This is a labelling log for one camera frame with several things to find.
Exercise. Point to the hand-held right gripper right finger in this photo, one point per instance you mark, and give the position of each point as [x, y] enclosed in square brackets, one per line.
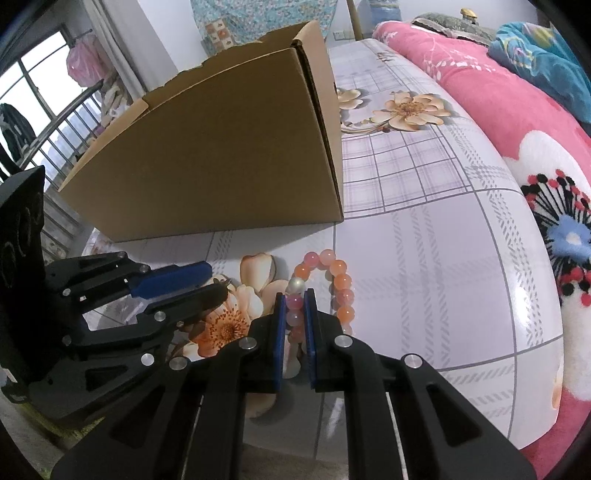
[308, 341]

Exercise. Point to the white wall outlet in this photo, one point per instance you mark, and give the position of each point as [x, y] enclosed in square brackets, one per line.
[339, 34]

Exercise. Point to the blue patterned bag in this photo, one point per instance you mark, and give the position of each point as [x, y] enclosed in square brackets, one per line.
[383, 7]

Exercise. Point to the wooden stand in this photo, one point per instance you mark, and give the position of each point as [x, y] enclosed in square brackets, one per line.
[354, 18]

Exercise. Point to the blue patterned blanket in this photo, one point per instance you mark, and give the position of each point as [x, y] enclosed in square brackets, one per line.
[540, 50]

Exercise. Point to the pink floral blanket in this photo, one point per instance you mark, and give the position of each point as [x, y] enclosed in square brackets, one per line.
[485, 101]

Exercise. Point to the pink hanging clothing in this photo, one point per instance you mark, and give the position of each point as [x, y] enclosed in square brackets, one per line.
[83, 60]

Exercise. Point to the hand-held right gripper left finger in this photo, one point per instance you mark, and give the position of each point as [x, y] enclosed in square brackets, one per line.
[278, 341]

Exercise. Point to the metal balcony railing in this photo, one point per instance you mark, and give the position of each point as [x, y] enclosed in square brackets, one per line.
[69, 120]

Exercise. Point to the teal floral hanging cloth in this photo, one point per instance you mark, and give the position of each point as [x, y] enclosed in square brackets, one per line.
[221, 18]

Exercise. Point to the dark hanging clothing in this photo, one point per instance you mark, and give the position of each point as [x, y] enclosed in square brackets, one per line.
[16, 134]

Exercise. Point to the gold-topped jar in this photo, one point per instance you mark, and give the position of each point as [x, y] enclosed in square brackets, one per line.
[468, 14]

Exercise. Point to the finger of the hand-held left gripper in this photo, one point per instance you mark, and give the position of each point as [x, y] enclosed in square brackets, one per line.
[194, 304]
[171, 279]

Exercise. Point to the brown cardboard box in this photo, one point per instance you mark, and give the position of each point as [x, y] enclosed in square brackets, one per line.
[207, 152]

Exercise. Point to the white fluffy rug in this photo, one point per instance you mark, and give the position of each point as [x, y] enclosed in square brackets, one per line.
[27, 434]

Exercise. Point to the pile of folded cloths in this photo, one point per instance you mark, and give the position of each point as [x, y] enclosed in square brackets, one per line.
[113, 99]

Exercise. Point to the grey pillow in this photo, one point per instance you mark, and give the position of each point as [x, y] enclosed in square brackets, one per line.
[443, 23]

